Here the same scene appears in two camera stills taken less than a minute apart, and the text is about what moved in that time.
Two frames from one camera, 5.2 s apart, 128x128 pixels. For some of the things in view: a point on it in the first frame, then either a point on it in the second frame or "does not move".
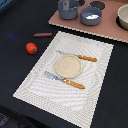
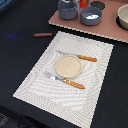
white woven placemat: x=71 y=104 does not move
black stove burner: x=98 y=4 does not move
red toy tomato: x=31 y=48 to x=83 y=4
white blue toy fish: x=93 y=17 does not move
